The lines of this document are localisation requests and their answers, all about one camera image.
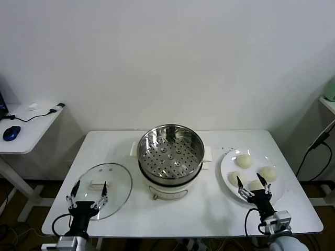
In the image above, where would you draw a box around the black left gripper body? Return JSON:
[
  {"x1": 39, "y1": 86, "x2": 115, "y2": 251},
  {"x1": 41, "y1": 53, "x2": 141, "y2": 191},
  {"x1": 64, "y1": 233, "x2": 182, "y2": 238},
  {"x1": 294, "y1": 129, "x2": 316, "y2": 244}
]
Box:
[{"x1": 68, "y1": 200, "x2": 102, "y2": 236}]

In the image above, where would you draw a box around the pale green appliance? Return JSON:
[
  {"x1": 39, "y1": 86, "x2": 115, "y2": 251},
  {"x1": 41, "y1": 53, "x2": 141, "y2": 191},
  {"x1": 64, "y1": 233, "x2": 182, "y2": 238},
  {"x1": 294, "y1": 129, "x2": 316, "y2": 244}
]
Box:
[{"x1": 323, "y1": 77, "x2": 335, "y2": 101}]

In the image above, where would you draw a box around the white round plate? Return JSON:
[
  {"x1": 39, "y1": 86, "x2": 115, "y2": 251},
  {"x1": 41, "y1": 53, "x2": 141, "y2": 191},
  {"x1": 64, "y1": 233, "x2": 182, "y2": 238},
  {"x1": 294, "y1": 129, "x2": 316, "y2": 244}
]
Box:
[{"x1": 219, "y1": 149, "x2": 286, "y2": 206}]

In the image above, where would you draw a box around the white steamed baozi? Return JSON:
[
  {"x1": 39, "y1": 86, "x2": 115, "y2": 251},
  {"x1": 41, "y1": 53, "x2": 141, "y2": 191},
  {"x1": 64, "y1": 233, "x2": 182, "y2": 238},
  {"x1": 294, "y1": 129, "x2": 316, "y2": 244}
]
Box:
[
  {"x1": 258, "y1": 166, "x2": 277, "y2": 182},
  {"x1": 236, "y1": 154, "x2": 255, "y2": 169},
  {"x1": 247, "y1": 179, "x2": 265, "y2": 191},
  {"x1": 228, "y1": 170, "x2": 248, "y2": 188}
]

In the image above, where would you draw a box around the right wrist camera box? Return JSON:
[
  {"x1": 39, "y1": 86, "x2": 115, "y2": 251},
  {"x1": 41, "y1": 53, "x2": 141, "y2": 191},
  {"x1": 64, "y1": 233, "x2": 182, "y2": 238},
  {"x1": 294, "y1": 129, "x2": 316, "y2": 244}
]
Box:
[{"x1": 263, "y1": 210, "x2": 293, "y2": 236}]

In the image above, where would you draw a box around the black power cable with plug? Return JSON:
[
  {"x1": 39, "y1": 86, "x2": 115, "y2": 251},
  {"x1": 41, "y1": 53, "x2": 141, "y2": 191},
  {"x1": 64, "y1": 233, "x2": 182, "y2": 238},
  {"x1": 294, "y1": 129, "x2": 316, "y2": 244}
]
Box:
[{"x1": 295, "y1": 131, "x2": 333, "y2": 182}]

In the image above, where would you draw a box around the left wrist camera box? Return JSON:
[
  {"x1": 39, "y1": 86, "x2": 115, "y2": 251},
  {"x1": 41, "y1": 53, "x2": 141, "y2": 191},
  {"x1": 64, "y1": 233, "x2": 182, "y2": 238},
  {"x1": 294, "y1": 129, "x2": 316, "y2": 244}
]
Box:
[{"x1": 41, "y1": 236, "x2": 79, "y2": 251}]

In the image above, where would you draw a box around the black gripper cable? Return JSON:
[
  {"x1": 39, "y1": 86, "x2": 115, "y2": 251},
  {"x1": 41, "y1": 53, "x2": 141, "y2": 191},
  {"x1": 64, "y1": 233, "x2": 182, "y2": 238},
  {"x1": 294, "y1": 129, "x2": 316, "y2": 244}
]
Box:
[
  {"x1": 51, "y1": 213, "x2": 73, "y2": 237},
  {"x1": 244, "y1": 207, "x2": 270, "y2": 237}
]

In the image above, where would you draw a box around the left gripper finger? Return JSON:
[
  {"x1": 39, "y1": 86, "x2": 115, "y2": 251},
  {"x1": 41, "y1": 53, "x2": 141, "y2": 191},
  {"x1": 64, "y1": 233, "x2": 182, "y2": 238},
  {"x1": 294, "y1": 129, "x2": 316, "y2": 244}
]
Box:
[
  {"x1": 90, "y1": 180, "x2": 109, "y2": 210},
  {"x1": 65, "y1": 179, "x2": 81, "y2": 210}
]

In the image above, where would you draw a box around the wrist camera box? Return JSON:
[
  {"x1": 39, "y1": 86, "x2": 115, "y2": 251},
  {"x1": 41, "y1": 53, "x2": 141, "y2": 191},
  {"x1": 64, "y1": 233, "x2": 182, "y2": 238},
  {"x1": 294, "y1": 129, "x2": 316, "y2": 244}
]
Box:
[
  {"x1": 263, "y1": 210, "x2": 293, "y2": 236},
  {"x1": 41, "y1": 236, "x2": 79, "y2": 251}
]

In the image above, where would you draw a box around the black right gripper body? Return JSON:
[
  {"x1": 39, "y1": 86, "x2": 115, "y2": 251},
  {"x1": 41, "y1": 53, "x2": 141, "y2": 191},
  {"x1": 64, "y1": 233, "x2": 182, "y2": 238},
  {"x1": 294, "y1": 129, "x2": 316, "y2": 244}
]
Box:
[{"x1": 247, "y1": 189, "x2": 276, "y2": 221}]

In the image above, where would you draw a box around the glass lid with cream handle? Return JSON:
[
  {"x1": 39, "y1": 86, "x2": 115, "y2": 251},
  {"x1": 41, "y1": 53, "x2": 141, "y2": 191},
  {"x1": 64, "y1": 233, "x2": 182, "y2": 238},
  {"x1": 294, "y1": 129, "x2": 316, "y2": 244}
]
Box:
[{"x1": 70, "y1": 162, "x2": 133, "y2": 221}]

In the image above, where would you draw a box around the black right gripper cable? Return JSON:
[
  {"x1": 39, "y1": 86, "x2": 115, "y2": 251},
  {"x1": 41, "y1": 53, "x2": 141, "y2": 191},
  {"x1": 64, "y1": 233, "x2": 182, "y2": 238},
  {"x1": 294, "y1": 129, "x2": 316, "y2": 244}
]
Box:
[{"x1": 244, "y1": 207, "x2": 270, "y2": 237}]

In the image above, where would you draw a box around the blue computer mouse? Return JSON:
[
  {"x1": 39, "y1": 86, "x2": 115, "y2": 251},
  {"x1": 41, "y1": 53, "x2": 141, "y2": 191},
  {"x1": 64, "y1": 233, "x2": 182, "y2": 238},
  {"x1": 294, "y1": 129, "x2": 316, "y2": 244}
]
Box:
[{"x1": 2, "y1": 125, "x2": 21, "y2": 142}]

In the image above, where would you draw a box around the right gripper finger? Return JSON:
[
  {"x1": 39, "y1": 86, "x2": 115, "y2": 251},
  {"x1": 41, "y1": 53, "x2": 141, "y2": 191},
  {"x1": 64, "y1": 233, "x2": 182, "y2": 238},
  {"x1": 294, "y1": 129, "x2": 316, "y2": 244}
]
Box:
[
  {"x1": 236, "y1": 175, "x2": 253, "y2": 202},
  {"x1": 255, "y1": 172, "x2": 273, "y2": 197}
]

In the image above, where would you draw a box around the dark laptop screen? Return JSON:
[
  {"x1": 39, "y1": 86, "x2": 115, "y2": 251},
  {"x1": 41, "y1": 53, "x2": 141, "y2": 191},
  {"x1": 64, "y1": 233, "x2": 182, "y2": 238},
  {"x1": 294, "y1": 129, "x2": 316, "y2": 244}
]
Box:
[{"x1": 0, "y1": 91, "x2": 8, "y2": 121}]

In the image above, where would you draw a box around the white side desk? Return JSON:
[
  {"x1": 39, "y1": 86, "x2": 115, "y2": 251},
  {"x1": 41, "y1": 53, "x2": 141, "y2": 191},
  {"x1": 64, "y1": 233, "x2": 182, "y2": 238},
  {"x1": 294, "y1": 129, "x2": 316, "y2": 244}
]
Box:
[{"x1": 0, "y1": 104, "x2": 65, "y2": 223}]

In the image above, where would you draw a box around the black cable with adapter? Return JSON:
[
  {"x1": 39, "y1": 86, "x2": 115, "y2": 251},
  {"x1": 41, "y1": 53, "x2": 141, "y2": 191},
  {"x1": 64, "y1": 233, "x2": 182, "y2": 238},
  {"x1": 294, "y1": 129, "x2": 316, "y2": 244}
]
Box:
[{"x1": 5, "y1": 102, "x2": 65, "y2": 123}]

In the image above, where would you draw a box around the stainless steel steamer basket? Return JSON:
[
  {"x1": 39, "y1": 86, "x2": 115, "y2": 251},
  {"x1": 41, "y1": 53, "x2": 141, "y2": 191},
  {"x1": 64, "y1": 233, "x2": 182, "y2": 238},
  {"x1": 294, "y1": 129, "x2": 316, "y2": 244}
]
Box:
[{"x1": 137, "y1": 124, "x2": 205, "y2": 185}]

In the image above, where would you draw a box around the white shelf with brace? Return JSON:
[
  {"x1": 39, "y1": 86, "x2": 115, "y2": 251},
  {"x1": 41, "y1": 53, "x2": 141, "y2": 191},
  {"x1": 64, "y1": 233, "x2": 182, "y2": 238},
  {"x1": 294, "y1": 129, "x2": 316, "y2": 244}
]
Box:
[{"x1": 308, "y1": 96, "x2": 335, "y2": 150}]

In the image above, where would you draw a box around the steel steamer pot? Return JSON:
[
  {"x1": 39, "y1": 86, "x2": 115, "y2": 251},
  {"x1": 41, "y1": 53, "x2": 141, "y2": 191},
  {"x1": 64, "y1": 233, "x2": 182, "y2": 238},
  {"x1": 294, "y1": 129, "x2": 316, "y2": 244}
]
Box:
[{"x1": 130, "y1": 141, "x2": 213, "y2": 201}]

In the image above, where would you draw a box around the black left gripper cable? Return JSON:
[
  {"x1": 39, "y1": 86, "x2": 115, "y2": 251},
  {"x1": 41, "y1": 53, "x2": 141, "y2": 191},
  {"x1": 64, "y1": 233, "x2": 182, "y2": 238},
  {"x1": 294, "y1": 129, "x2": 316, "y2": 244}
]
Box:
[{"x1": 51, "y1": 213, "x2": 73, "y2": 237}]

